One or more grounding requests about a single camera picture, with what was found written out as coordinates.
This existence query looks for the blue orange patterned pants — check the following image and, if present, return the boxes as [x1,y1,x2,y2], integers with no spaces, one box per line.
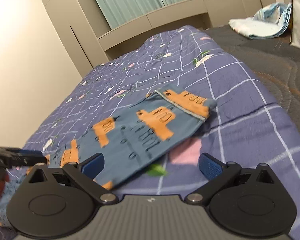
[47,84,217,190]

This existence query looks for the purple plaid floral quilt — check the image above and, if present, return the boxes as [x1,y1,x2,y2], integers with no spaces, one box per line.
[0,25,300,239]

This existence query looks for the dark grey quilted mattress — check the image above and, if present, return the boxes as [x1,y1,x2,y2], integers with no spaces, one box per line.
[206,26,300,133]

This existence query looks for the light blue white blanket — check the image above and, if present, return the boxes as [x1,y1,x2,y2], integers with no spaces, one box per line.
[229,3,292,40]

